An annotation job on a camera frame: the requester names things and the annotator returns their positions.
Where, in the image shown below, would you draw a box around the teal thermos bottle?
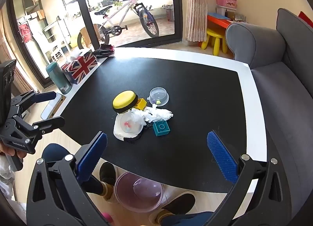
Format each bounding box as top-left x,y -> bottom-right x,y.
46,61 -> 72,95

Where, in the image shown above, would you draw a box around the person's leg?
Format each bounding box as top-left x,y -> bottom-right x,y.
149,191 -> 216,226
41,143 -> 116,202

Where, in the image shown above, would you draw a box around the white plastic wrap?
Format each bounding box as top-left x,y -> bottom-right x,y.
144,104 -> 174,122

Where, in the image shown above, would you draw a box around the red hanging bag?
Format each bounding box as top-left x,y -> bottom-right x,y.
18,22 -> 32,43

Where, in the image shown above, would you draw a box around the teal toy brick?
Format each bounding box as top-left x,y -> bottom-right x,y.
153,121 -> 171,137

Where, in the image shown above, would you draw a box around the grey sofa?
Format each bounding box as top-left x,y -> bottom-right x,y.
225,8 -> 313,219

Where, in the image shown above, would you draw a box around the grey storage box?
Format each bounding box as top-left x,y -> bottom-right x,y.
216,5 -> 236,17

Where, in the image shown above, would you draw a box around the person's right leg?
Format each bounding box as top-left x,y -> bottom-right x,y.
149,191 -> 216,226

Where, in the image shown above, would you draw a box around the pink patterned curtain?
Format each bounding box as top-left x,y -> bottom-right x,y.
187,0 -> 208,42

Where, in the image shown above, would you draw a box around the person's left leg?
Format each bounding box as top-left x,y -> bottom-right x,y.
41,143 -> 116,202

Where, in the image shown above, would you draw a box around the white bicycle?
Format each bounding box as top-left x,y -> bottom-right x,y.
78,0 -> 160,49

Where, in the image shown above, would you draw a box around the cardboard box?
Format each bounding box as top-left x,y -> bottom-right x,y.
81,24 -> 101,43

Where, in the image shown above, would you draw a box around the person's left hand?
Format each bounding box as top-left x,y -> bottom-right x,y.
0,143 -> 25,166

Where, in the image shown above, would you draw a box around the union flag tissue box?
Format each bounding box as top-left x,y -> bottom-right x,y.
61,50 -> 98,85

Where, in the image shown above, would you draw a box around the yellow plastic stool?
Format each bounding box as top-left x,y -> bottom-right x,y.
201,28 -> 228,56

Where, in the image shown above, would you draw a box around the pink translucent bin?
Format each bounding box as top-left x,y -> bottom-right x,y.
114,172 -> 164,213

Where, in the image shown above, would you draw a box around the mauve waste bin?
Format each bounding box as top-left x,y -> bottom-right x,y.
163,5 -> 174,22

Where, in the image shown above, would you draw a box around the white round pad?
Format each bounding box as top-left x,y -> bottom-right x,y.
113,112 -> 145,142

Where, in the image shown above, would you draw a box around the clear plastic cup with lid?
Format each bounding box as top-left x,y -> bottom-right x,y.
147,87 -> 170,106

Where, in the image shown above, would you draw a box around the white metal shelf rack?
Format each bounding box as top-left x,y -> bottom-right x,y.
43,17 -> 71,62

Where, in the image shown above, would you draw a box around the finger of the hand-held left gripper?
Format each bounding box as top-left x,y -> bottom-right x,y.
11,90 -> 57,117
31,116 -> 65,136

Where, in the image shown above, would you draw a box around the black cycling gloves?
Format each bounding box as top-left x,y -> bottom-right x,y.
94,44 -> 115,59

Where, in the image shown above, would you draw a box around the red cushion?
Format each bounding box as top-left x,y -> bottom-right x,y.
298,11 -> 313,28

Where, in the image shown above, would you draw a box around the small pink object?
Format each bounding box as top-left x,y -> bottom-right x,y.
101,212 -> 114,226

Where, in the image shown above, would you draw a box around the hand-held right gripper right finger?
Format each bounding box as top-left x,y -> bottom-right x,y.
207,130 -> 292,226

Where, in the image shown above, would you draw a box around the planter with green plants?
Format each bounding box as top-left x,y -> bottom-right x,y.
89,0 -> 123,11

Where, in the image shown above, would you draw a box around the pink storage box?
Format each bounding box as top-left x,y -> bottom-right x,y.
216,0 -> 237,9

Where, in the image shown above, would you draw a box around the black sliding door frame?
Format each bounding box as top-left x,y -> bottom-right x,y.
6,0 -> 183,87

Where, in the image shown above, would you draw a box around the orange children's table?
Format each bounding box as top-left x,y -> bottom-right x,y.
207,14 -> 245,31

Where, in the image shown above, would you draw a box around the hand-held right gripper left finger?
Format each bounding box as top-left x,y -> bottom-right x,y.
26,131 -> 108,226

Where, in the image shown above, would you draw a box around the black table mat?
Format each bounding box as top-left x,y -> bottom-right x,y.
59,57 -> 247,194

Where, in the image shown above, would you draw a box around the yellow toy brick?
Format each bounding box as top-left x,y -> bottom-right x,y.
133,98 -> 148,111

